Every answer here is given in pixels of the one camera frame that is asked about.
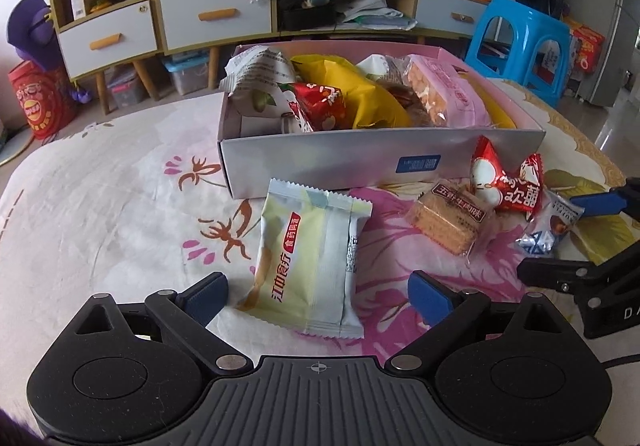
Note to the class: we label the yellow snack packet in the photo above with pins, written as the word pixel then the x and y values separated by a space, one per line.
pixel 370 101
pixel 492 106

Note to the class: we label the pink cardboard box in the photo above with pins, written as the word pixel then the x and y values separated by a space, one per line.
pixel 325 161

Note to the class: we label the red cylindrical gift box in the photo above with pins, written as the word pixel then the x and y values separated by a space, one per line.
pixel 37 101

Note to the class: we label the blue silver snack packet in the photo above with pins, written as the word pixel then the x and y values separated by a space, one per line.
pixel 550 221

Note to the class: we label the white carton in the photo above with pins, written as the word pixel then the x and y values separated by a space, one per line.
pixel 80 2

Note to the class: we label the tall wooden shelf cabinet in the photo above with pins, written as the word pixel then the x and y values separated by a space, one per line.
pixel 107 41

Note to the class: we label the blue lidded storage box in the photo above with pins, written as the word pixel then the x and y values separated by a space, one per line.
pixel 187 72

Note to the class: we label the pile of folded cloths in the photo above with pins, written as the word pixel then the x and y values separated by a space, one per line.
pixel 375 12

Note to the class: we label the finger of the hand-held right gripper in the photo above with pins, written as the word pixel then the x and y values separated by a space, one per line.
pixel 597 203
pixel 550 271

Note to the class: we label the white green snack packet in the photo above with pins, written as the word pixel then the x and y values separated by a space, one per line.
pixel 260 71

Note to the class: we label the black bag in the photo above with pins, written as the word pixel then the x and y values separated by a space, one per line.
pixel 305 11

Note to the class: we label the red white candy packet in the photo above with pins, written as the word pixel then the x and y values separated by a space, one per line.
pixel 485 171
pixel 322 106
pixel 522 191

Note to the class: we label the round white floor plate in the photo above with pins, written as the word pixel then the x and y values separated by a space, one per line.
pixel 12 146

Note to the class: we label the purple plush toy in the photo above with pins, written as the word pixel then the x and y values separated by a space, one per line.
pixel 30 31

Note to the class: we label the clear brown snack packet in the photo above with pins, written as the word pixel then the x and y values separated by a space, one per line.
pixel 400 98

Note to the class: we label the blue plastic stool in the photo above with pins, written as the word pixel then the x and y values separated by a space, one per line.
pixel 520 26

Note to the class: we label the pink biscuit packet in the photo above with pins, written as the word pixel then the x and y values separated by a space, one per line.
pixel 440 91

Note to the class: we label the clear plastic storage box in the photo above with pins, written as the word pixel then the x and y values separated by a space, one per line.
pixel 122 88

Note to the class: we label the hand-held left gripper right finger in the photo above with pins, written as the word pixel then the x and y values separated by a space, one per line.
pixel 430 298

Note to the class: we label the clear biscuit packet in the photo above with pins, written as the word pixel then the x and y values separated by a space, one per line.
pixel 445 221

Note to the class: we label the pale green snack packet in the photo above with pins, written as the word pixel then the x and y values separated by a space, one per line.
pixel 300 266

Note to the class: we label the red snack carton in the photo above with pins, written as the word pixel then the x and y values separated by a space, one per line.
pixel 587 46

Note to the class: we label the low wooden drawer cabinet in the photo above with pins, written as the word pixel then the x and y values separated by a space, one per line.
pixel 215 16

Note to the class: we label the silver refrigerator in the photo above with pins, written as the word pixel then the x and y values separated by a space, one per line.
pixel 617 26

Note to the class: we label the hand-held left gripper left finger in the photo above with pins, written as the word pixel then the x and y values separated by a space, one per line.
pixel 207 298

